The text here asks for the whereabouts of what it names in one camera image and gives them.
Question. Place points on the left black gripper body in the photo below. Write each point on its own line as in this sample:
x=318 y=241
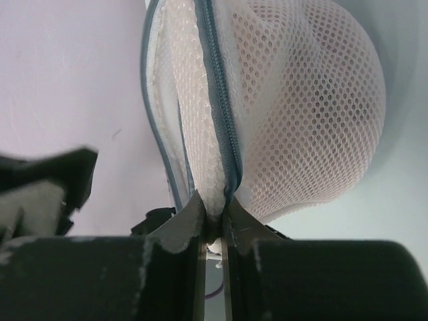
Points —
x=39 y=195

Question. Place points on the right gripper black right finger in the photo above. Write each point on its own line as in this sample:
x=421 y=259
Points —
x=242 y=276

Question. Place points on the white mesh laundry bag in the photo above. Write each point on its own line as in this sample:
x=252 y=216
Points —
x=278 y=104

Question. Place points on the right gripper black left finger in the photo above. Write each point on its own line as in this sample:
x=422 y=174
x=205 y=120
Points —
x=175 y=268

